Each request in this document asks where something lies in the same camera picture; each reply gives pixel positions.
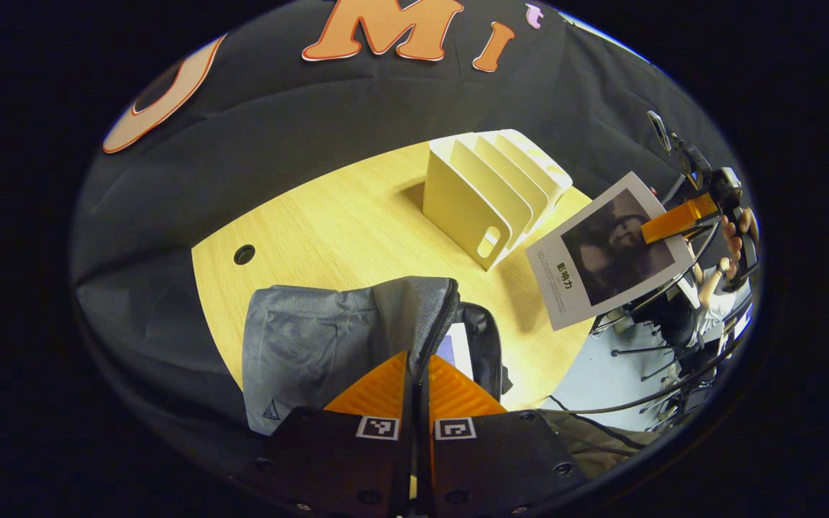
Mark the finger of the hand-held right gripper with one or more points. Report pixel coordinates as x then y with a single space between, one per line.
677 219

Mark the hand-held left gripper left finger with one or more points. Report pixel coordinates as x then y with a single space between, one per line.
335 464

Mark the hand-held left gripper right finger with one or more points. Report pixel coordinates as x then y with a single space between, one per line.
501 464

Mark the grey schoolbag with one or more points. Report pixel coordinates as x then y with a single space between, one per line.
314 345

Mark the blue night picture book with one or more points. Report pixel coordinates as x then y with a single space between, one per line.
459 349

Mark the white portrait cover book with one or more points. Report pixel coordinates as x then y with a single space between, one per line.
565 280

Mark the white bookshelf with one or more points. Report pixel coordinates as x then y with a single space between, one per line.
458 208

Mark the person's khaki trousers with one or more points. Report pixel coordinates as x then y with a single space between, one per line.
598 442

